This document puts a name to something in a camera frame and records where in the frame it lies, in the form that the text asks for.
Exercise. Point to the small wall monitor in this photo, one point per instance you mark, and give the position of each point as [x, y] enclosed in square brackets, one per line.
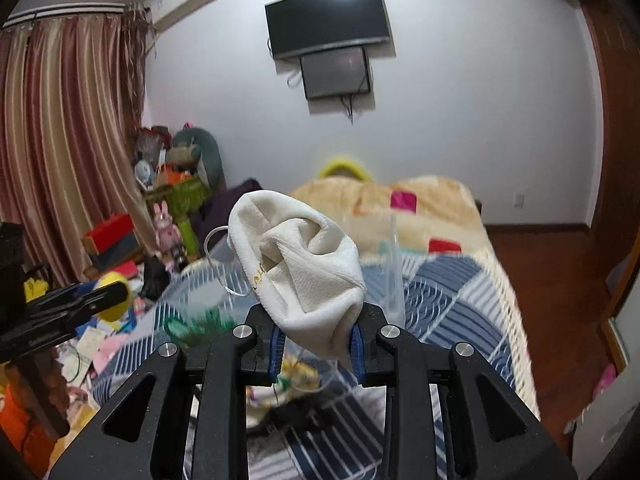
[335, 73]

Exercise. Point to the dark purple clothing pile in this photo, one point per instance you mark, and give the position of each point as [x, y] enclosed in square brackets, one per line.
[215, 211]

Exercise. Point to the green striped cloth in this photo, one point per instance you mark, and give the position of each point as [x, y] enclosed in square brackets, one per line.
[198, 330]

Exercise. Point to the large wall television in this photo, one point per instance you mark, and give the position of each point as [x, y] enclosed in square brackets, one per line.
[298, 27]

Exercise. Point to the beige plush blanket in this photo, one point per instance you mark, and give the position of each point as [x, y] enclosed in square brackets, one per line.
[427, 212]

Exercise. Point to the pink rabbit toy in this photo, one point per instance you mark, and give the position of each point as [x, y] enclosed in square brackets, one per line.
[168, 237]

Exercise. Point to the left hand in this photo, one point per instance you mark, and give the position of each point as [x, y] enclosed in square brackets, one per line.
[36, 403]

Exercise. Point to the yellow round plush toy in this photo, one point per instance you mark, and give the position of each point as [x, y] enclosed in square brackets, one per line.
[118, 297]

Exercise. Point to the wall power outlet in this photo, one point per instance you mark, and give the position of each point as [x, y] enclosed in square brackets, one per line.
[518, 201]

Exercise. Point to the clear plastic storage box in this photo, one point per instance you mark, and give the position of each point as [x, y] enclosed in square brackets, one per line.
[380, 269]

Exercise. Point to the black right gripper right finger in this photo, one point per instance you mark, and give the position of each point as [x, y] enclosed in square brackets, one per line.
[385, 355]

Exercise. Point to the white knit hat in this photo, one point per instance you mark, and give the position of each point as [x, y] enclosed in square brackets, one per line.
[303, 268]

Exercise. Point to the striped red beige curtain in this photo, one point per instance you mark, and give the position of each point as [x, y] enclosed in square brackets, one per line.
[72, 90]

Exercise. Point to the grey green dinosaur plush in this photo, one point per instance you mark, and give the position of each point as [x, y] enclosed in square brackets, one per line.
[196, 150]

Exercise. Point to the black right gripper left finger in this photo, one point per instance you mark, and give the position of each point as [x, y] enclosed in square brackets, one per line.
[248, 355]

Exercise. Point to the green cardboard box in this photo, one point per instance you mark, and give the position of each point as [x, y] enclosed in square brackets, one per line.
[181, 199]

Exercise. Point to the red box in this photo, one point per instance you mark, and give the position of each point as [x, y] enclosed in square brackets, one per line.
[106, 234]

